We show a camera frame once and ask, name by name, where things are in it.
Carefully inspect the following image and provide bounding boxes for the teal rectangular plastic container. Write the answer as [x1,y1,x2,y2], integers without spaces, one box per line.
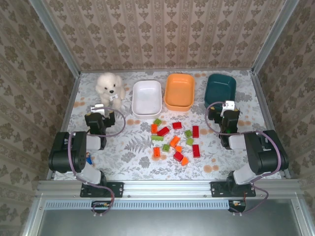
[204,73,237,110]

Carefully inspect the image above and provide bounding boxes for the white plush dog toy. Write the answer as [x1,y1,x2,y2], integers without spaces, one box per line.
[95,72,126,111]

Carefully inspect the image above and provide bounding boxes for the white rectangular plastic container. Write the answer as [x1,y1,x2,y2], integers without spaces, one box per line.
[131,80,162,120]

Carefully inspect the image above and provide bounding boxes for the orange rectangular plastic container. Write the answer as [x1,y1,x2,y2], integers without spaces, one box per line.
[163,73,195,112]

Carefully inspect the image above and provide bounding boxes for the long red lego brick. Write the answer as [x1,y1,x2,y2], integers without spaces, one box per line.
[157,126,171,137]

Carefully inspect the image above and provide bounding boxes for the grey metal plate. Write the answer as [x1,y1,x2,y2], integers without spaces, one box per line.
[21,196,311,236]

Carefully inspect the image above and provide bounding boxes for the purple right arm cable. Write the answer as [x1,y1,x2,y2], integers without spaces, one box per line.
[205,101,281,216]

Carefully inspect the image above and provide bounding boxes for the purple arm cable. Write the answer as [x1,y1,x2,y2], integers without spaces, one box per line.
[67,107,126,217]
[205,101,281,216]

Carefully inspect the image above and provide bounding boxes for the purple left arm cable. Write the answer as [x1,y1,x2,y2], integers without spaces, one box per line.
[67,107,126,217]

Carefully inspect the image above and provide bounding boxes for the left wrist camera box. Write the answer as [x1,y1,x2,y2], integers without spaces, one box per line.
[90,104,110,116]

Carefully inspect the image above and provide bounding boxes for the aluminium table side rail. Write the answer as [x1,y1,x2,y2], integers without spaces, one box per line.
[250,70,291,179]
[46,72,82,180]

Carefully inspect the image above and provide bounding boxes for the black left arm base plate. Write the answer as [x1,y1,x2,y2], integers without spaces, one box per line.
[80,181,124,198]

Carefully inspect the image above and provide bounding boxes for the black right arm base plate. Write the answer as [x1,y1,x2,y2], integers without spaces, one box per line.
[210,180,256,198]

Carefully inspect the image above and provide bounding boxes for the aluminium mounting rail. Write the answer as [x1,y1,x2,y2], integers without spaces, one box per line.
[36,179,306,198]

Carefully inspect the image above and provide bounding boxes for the aluminium frame post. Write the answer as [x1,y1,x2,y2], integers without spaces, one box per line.
[251,0,301,74]
[29,0,81,76]

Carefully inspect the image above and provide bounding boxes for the grey slotted cable duct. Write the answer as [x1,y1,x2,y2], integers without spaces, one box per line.
[45,199,231,210]

